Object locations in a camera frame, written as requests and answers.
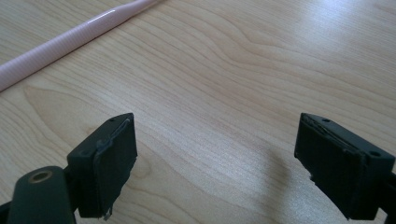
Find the pink toothbrush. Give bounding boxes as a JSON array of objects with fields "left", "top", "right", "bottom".
[{"left": 0, "top": 0, "right": 165, "bottom": 93}]

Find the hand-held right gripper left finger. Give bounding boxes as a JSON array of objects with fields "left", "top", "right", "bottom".
[{"left": 66, "top": 112, "right": 138, "bottom": 219}]

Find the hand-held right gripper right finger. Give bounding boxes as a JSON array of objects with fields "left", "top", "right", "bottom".
[{"left": 293, "top": 112, "right": 396, "bottom": 221}]

